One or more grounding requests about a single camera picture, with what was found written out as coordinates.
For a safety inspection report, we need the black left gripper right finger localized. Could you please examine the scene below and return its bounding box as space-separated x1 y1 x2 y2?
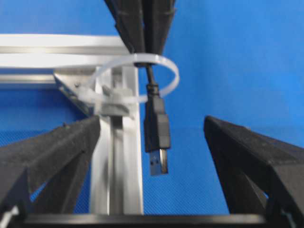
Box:
204 116 304 223

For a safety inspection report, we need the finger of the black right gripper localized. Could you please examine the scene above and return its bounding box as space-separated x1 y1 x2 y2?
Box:
146 0 176 53
105 0 145 53

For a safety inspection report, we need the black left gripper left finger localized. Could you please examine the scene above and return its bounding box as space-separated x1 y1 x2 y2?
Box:
0 116 100 221

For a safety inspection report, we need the black USB cable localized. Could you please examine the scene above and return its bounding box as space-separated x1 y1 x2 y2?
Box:
134 61 171 177

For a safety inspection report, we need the white zip tie loop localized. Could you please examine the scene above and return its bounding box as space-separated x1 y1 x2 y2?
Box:
75 53 180 108

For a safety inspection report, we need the square aluminium extrusion frame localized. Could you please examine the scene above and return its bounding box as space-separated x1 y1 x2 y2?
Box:
0 34 143 215

